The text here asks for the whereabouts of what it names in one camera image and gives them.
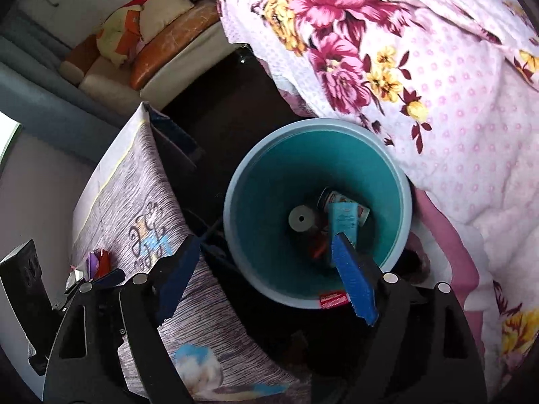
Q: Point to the teal plastic bin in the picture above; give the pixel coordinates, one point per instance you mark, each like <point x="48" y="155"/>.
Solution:
<point x="273" y="168"/>

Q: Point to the grey printed tablecloth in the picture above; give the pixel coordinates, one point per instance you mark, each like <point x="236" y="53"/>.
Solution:
<point x="139" y="185"/>

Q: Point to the teal drink carton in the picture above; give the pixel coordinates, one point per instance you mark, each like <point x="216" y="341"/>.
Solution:
<point x="343" y="219"/>

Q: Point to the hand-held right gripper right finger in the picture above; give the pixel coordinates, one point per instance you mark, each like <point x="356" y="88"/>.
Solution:
<point x="353" y="282"/>

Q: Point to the cream cushion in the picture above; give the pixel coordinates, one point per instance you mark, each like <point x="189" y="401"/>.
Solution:
<point x="162" y="12"/>

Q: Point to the grey round disc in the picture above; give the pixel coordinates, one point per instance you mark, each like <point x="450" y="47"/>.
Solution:
<point x="294" y="224"/>

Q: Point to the yellow orange patterned cushion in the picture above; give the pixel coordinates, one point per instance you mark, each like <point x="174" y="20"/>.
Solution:
<point x="118" y="33"/>

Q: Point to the purple candy wrapper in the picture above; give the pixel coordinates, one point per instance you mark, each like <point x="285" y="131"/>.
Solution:
<point x="96" y="263"/>

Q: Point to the white sofa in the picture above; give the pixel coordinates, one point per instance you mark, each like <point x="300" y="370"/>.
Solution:
<point x="113" y="88"/>

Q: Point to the brown cushion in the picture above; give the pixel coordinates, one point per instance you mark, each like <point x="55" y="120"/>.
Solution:
<point x="82" y="54"/>

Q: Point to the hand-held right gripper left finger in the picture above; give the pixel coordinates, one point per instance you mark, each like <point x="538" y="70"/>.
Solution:
<point x="179" y="280"/>

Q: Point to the dark blue cloth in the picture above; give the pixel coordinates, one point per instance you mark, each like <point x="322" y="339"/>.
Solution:
<point x="172" y="130"/>

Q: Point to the orange leather seat cushion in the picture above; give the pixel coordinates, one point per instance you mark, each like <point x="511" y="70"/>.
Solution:
<point x="168" y="48"/>

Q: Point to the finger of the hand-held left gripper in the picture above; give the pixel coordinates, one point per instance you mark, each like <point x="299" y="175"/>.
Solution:
<point x="110" y="278"/>

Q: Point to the pink floral blanket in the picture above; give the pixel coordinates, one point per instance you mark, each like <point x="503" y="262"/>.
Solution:
<point x="442" y="113"/>

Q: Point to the printed drink can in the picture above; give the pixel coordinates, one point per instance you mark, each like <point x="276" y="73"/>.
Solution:
<point x="326" y="197"/>

